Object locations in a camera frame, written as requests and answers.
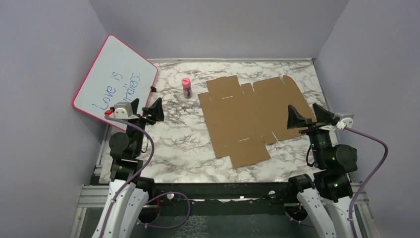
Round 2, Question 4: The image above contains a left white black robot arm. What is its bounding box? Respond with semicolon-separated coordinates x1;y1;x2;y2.
92;98;164;238

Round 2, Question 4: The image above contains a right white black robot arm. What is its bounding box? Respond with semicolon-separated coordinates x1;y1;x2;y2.
286;104;360;238

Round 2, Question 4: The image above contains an aluminium frame rail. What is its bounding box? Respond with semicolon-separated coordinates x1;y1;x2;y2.
70;126;379;238

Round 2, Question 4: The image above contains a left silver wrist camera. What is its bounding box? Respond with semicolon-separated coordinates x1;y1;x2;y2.
113;101;134;120

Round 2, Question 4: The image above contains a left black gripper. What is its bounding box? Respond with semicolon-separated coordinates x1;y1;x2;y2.
126;97;164;155

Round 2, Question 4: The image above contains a pink-framed whiteboard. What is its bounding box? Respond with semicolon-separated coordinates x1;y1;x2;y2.
72;35;158;130

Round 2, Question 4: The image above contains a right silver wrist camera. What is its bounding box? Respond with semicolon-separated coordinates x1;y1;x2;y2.
336;114;354;130

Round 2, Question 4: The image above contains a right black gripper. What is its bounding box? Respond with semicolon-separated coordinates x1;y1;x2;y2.
287;102;335;167

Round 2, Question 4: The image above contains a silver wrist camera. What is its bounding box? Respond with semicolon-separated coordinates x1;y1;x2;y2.
336;114;354;130
113;101;134;120

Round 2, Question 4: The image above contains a brown cardboard box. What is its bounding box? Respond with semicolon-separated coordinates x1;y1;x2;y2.
198;75;315;168

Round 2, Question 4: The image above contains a pink-capped clear bottle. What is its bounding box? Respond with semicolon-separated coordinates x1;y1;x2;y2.
181;78;192;99

